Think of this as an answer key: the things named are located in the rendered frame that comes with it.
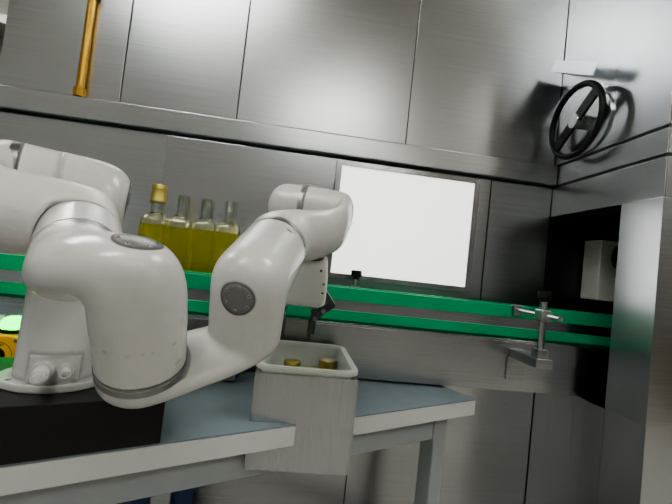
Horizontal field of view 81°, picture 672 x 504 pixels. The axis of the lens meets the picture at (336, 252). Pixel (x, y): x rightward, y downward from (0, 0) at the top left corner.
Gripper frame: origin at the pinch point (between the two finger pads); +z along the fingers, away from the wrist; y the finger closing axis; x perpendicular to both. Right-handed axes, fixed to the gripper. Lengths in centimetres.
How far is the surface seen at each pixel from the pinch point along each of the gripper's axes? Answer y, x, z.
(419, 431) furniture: -29.3, 1.8, 20.8
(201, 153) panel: 31, -39, -31
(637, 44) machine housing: -75, -25, -71
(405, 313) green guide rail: -26.5, -14.5, 0.2
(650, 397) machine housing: -75, 6, 5
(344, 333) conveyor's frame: -11.7, -10.8, 5.3
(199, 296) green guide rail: 20.8, -5.2, -2.4
